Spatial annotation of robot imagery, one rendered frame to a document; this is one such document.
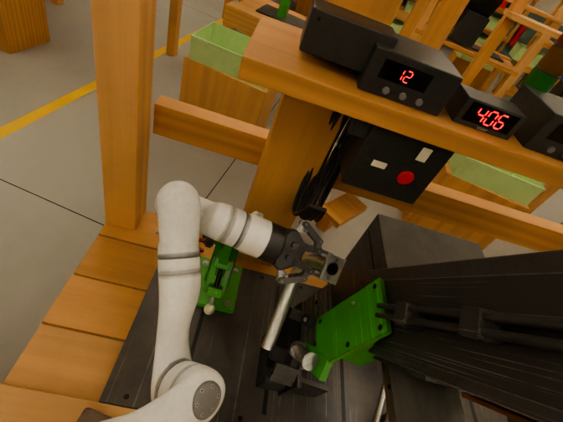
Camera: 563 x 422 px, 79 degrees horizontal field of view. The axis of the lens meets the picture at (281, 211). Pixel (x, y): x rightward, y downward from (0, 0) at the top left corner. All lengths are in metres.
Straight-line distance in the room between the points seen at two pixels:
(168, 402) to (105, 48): 0.65
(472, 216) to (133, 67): 0.97
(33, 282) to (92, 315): 1.16
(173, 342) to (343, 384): 0.52
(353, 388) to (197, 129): 0.79
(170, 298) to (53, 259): 1.64
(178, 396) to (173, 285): 0.16
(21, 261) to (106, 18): 1.63
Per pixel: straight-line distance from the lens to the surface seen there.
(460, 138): 0.70
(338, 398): 1.00
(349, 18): 0.64
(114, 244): 1.11
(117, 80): 0.84
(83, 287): 1.04
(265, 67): 0.60
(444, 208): 1.10
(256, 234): 0.61
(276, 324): 0.83
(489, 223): 1.19
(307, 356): 0.77
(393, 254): 0.83
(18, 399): 0.93
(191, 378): 0.61
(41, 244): 2.27
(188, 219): 0.58
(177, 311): 0.61
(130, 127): 0.89
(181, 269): 0.59
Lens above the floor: 1.76
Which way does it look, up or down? 42 degrees down
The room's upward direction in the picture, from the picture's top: 24 degrees clockwise
